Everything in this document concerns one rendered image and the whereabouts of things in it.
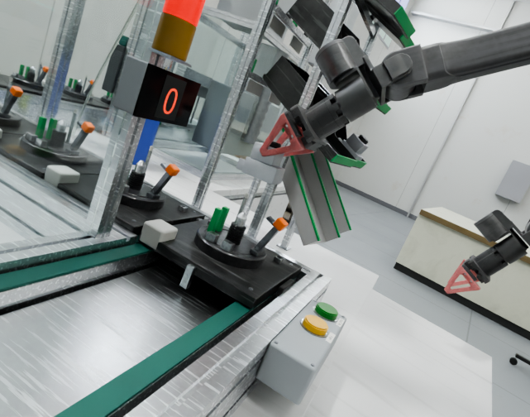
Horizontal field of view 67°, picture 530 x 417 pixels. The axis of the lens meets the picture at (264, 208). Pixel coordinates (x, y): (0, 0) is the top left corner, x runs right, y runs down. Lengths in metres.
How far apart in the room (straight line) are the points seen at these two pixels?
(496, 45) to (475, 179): 10.79
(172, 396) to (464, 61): 0.59
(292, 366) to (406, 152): 11.24
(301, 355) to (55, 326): 0.31
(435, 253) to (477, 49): 4.67
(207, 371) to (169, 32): 0.43
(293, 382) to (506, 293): 4.83
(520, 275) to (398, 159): 7.02
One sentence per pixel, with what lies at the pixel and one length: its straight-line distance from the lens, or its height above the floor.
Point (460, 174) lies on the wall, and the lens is 11.50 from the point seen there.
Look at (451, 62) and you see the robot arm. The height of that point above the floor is 1.40.
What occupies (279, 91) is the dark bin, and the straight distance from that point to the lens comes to 0.99.
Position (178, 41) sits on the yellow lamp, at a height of 1.28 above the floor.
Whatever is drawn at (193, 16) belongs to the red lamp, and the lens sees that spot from 0.61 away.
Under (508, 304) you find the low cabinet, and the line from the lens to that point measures 5.35.
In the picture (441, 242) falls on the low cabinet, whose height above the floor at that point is 0.56.
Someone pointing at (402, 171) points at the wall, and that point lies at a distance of 11.69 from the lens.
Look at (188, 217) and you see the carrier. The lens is 0.88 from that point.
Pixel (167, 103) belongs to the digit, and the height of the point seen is 1.20.
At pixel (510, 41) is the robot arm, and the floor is 1.46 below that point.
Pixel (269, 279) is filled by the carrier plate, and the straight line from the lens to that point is 0.72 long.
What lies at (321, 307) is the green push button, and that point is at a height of 0.97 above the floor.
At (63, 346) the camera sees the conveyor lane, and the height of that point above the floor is 0.92.
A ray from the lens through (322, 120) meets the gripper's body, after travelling 0.67.
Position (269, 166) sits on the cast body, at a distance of 0.70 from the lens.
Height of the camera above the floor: 1.24
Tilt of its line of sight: 13 degrees down
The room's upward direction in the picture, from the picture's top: 22 degrees clockwise
